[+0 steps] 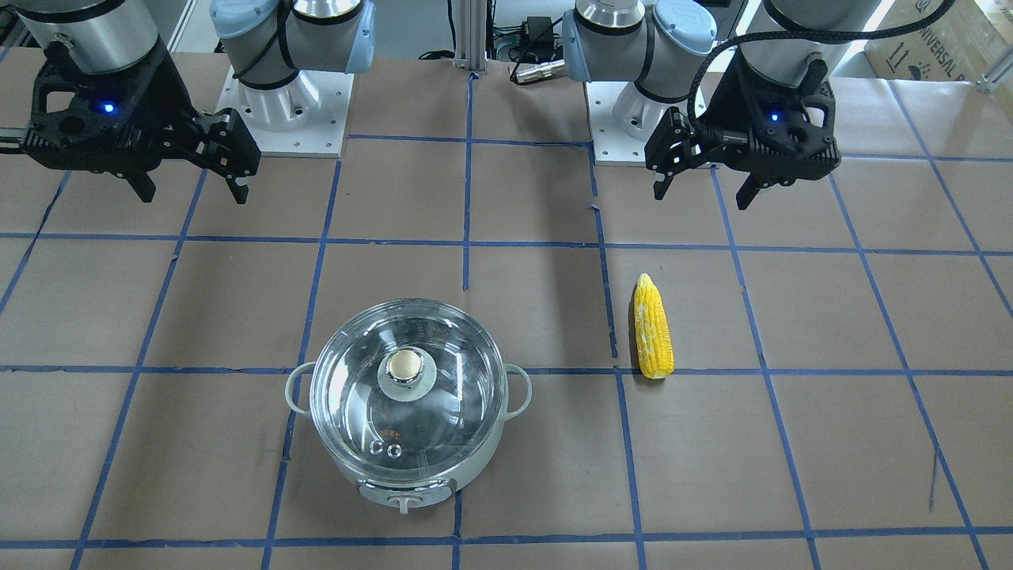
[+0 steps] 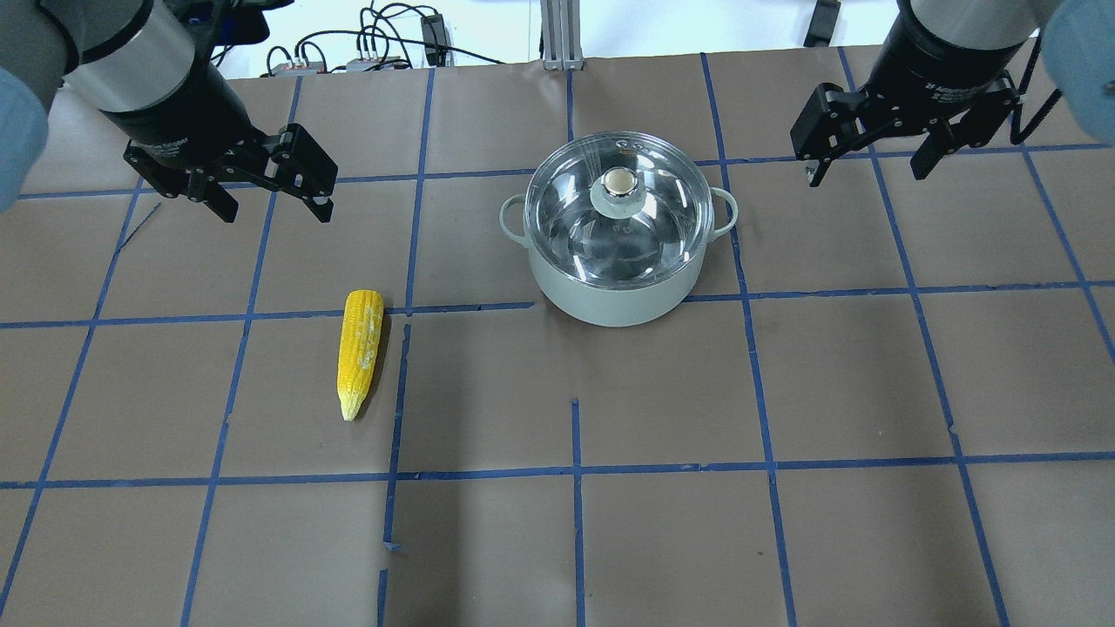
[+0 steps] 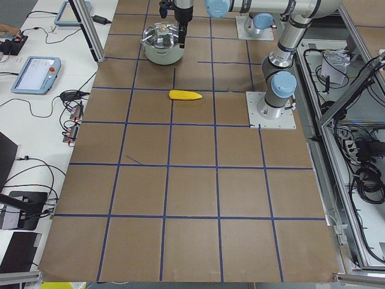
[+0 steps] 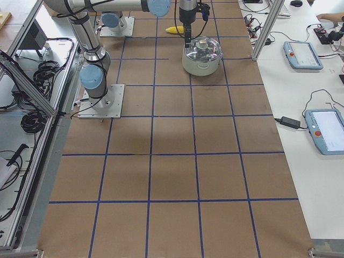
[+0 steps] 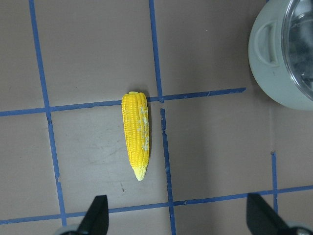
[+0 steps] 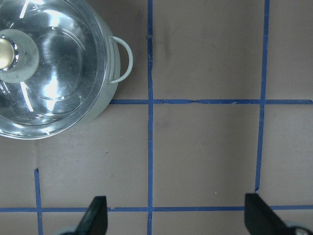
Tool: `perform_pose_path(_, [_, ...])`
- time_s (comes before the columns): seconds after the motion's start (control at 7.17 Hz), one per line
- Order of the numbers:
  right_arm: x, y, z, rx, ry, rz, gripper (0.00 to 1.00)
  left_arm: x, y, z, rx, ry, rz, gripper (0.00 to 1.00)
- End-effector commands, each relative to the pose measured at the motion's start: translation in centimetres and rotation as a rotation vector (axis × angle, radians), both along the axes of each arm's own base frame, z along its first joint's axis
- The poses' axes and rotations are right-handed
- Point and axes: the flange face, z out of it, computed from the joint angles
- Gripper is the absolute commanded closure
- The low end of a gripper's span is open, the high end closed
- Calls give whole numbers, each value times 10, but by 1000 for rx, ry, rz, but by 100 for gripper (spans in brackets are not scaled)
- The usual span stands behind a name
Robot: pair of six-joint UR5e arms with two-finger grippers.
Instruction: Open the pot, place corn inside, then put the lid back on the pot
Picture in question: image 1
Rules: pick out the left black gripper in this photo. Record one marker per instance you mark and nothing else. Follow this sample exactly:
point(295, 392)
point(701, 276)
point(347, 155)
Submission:
point(722, 101)

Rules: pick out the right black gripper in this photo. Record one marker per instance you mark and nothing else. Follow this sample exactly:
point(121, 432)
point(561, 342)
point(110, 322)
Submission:
point(165, 89)

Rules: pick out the yellow corn cob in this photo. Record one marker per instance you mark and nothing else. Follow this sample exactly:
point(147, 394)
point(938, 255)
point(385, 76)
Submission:
point(653, 342)

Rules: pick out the glass pot lid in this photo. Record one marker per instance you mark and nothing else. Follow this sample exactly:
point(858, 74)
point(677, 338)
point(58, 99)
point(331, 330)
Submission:
point(407, 388)

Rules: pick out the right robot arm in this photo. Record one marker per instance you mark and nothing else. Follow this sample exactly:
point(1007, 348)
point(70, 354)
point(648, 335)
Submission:
point(268, 42)

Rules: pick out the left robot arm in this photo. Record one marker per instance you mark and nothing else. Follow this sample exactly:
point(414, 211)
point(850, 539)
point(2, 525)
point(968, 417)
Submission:
point(674, 53)

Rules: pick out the pale green steel pot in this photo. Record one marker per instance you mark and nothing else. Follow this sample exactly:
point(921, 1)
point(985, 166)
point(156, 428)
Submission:
point(411, 475)

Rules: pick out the black power adapter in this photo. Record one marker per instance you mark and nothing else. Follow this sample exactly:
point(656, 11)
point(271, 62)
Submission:
point(537, 33)

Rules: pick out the cardboard box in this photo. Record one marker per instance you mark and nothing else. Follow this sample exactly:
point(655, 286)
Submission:
point(961, 46)

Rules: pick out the aluminium frame post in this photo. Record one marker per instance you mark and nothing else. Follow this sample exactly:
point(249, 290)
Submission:
point(470, 35)

